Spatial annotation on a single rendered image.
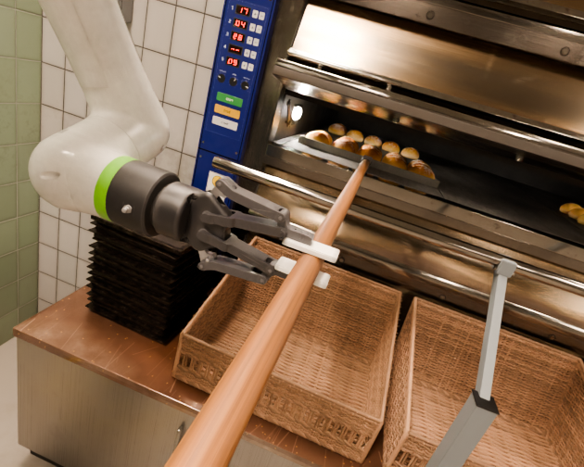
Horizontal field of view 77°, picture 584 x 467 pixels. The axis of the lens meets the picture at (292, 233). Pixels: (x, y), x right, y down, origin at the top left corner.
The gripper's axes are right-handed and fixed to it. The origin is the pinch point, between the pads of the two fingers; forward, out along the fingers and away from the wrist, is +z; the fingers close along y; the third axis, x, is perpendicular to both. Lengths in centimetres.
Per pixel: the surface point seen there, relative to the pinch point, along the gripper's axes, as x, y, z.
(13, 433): -31, 120, -82
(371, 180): -79, 3, 5
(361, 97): -64, -20, -5
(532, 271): -42, 3, 44
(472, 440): -19, 33, 40
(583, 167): -64, -20, 52
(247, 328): -60, 61, -17
